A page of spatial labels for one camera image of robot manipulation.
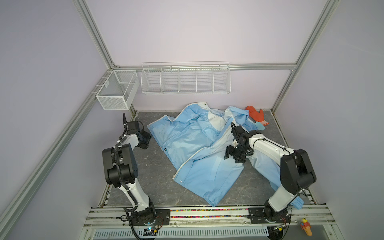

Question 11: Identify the teal toy trowel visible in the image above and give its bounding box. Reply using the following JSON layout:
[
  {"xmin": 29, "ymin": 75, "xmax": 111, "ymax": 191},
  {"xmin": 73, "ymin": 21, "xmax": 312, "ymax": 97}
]
[{"xmin": 255, "ymin": 122, "xmax": 265, "ymax": 131}]

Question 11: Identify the white mesh box basket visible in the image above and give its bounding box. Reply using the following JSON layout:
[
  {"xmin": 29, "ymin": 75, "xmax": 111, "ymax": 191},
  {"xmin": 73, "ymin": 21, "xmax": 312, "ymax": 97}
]
[{"xmin": 96, "ymin": 70, "xmax": 140, "ymax": 111}]

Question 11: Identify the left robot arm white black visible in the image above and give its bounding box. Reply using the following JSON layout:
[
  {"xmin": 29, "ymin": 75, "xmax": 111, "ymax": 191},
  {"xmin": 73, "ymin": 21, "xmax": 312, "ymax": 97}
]
[{"xmin": 102, "ymin": 134, "xmax": 157, "ymax": 225}]

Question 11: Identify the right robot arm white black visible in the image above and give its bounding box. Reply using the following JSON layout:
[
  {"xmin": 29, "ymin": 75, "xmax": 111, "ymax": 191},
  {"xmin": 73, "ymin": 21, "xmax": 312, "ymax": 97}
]
[{"xmin": 224, "ymin": 132, "xmax": 317, "ymax": 223}]

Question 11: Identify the small toy figure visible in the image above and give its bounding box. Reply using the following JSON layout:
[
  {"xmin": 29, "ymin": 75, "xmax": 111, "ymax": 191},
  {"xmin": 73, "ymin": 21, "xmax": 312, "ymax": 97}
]
[{"xmin": 300, "ymin": 218, "xmax": 313, "ymax": 236}]

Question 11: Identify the white wire wall shelf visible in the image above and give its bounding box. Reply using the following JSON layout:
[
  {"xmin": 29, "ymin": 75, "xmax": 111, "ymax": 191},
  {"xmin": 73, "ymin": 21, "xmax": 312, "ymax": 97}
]
[{"xmin": 141, "ymin": 62, "xmax": 232, "ymax": 95}]

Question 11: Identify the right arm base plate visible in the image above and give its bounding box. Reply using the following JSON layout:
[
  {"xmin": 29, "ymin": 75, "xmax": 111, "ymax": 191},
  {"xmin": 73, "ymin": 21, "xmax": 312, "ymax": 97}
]
[{"xmin": 248, "ymin": 207, "xmax": 291, "ymax": 224}]

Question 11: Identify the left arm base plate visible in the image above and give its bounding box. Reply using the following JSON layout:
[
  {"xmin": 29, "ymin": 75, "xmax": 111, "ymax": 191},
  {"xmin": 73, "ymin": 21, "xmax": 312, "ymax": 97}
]
[{"xmin": 131, "ymin": 209, "xmax": 171, "ymax": 226}]

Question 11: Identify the white ventilation grille strip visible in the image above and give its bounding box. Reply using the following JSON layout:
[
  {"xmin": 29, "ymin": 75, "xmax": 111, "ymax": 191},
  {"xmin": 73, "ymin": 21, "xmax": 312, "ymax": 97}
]
[{"xmin": 93, "ymin": 226, "xmax": 269, "ymax": 240}]

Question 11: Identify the light blue zip jacket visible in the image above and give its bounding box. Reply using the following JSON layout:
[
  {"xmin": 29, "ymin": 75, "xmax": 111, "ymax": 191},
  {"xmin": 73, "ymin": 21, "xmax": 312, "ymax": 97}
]
[{"xmin": 146, "ymin": 102, "xmax": 304, "ymax": 210}]

